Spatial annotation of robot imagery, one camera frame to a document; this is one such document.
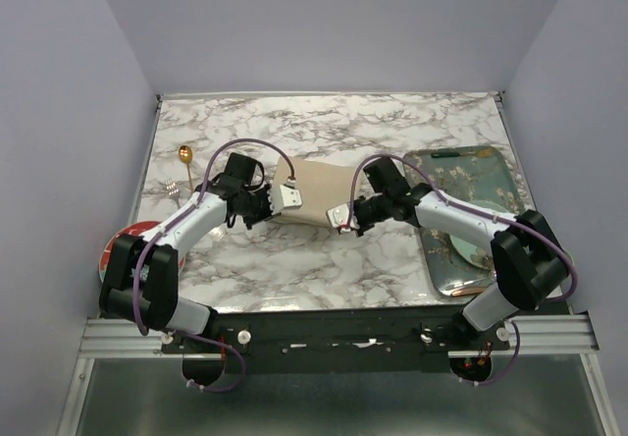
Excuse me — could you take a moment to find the beige linen napkin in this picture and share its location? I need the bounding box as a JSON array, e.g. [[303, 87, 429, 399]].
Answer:
[[274, 157, 356, 228]]

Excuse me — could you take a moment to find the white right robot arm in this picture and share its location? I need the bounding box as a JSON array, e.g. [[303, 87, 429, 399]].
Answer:
[[339, 154, 578, 350]]

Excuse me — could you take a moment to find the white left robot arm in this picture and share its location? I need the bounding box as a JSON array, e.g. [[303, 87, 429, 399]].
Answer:
[[99, 153, 272, 353]]

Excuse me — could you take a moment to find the gold spoon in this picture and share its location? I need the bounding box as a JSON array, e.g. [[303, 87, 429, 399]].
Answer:
[[178, 144, 195, 192]]

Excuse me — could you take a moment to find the silver fork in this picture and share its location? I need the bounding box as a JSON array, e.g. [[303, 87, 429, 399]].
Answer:
[[165, 180, 181, 208]]

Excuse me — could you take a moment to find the floral teal serving tray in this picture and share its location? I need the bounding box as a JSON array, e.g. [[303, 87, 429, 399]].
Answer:
[[404, 145, 531, 298]]

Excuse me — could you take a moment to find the mint green plate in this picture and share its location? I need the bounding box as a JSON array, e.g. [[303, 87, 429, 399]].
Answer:
[[449, 200, 509, 271]]

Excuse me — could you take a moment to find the red and blue round plate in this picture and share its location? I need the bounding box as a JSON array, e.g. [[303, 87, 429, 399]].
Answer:
[[98, 220, 186, 283]]

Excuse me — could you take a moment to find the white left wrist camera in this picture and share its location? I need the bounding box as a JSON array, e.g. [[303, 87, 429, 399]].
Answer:
[[269, 185, 303, 214]]

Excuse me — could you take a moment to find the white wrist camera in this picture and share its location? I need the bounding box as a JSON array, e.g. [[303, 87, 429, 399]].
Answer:
[[326, 203, 356, 234], [269, 185, 303, 214]]

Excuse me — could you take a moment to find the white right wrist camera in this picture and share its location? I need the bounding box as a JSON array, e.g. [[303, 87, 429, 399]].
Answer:
[[326, 203, 356, 234]]

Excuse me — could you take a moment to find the black mounting base plate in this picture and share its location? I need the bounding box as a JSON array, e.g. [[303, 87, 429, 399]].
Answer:
[[171, 305, 508, 380]]

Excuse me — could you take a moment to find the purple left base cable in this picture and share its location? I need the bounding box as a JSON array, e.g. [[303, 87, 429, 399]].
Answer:
[[176, 332, 249, 393]]

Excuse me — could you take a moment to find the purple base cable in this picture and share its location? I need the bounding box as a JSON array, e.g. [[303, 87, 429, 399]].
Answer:
[[176, 332, 249, 393], [458, 320, 521, 389]]

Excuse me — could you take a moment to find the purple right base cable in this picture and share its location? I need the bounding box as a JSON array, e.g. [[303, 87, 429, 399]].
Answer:
[[458, 320, 521, 389]]

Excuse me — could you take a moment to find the aluminium frame rail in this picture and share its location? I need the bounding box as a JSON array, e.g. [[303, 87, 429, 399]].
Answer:
[[78, 314, 599, 358]]

